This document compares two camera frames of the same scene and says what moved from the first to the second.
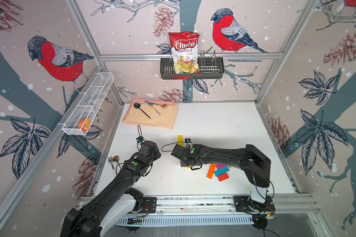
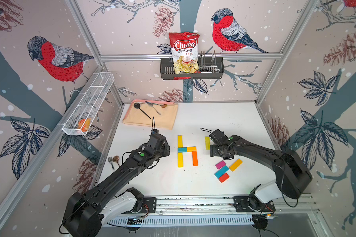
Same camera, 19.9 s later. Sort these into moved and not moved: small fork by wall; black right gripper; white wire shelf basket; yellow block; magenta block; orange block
Moved: black right gripper; orange block
Not moved: magenta block; white wire shelf basket; yellow block; small fork by wall
